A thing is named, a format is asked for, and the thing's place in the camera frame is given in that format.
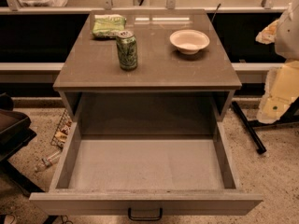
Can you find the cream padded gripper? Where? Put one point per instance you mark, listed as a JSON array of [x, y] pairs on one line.
[[288, 36]]

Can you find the grey top drawer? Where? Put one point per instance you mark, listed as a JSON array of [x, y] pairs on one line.
[[185, 176]]

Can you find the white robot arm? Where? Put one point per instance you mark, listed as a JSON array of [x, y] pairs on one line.
[[282, 84]]

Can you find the grey drawer cabinet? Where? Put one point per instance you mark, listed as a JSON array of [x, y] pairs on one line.
[[168, 93]]

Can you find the white bowl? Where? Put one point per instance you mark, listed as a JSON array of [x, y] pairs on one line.
[[189, 42]]

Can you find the green soda can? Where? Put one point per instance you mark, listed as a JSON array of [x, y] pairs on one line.
[[127, 50]]

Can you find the green chip bag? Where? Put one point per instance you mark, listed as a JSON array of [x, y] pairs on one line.
[[107, 26]]

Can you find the clear plastic bottle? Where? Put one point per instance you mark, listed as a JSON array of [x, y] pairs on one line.
[[48, 161]]

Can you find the black chair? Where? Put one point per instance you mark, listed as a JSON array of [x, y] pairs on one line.
[[15, 133]]

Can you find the black table leg frame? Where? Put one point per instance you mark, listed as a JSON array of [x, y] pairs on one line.
[[290, 117]]

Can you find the black drawer handle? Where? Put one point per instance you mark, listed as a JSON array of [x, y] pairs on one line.
[[145, 215]]

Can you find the wire snack basket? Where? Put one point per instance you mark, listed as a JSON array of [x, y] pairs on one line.
[[62, 131]]

